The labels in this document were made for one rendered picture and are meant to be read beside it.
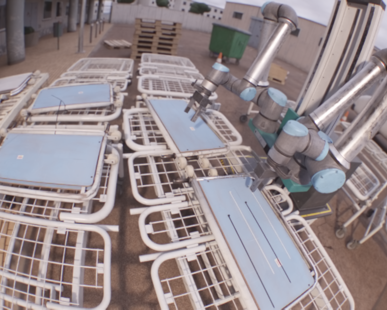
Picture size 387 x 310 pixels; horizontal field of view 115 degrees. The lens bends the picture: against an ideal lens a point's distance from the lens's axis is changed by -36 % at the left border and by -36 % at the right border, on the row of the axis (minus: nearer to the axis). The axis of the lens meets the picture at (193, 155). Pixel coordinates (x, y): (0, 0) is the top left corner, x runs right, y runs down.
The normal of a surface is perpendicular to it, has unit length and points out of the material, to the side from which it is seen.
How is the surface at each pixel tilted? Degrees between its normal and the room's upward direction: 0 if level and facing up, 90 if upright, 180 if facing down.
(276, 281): 5
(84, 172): 7
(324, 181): 95
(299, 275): 5
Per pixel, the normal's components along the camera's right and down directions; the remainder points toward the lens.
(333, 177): -0.21, 0.66
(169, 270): 0.21, -0.75
